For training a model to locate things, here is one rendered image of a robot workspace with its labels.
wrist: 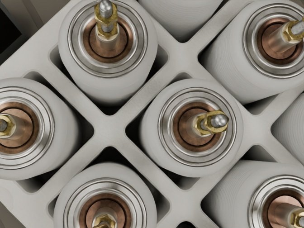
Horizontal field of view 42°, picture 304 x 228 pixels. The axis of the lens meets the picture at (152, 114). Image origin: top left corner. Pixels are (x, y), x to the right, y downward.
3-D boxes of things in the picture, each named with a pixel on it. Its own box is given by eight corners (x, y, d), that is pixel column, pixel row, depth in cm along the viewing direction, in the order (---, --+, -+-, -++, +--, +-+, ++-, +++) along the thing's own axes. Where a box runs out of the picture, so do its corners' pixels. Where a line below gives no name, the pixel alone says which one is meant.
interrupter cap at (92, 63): (54, 57, 37) (53, 55, 37) (89, -12, 38) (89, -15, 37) (127, 92, 38) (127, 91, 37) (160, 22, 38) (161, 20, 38)
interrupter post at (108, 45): (91, 45, 38) (88, 35, 34) (102, 23, 38) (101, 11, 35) (114, 56, 38) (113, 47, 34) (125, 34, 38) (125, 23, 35)
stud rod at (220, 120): (204, 119, 36) (226, 111, 29) (206, 130, 36) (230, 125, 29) (193, 121, 36) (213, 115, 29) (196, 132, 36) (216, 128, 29)
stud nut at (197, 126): (212, 112, 35) (214, 111, 34) (216, 131, 35) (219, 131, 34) (190, 118, 35) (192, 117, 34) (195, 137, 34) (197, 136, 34)
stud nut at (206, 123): (223, 108, 31) (226, 107, 30) (229, 130, 31) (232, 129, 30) (199, 114, 31) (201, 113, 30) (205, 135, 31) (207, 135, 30)
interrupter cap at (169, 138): (224, 79, 39) (226, 78, 38) (244, 156, 38) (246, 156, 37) (148, 97, 38) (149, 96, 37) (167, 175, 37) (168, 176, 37)
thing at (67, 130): (23, 180, 53) (-24, 196, 35) (2, 112, 54) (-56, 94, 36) (92, 156, 54) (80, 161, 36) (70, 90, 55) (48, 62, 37)
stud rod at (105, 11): (100, 37, 36) (96, 8, 29) (105, 27, 36) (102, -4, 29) (110, 42, 36) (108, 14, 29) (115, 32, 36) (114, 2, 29)
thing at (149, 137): (195, 92, 56) (232, 67, 38) (212, 159, 56) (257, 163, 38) (129, 108, 55) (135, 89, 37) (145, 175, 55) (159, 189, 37)
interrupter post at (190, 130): (205, 111, 38) (213, 108, 35) (211, 136, 38) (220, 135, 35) (181, 117, 38) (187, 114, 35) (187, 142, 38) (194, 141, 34)
